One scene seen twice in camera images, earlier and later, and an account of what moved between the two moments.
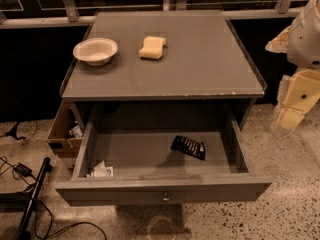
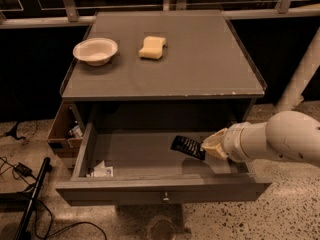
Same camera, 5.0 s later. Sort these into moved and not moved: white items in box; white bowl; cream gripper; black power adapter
Moved: cream gripper
Not moved: white items in box; black power adapter; white bowl
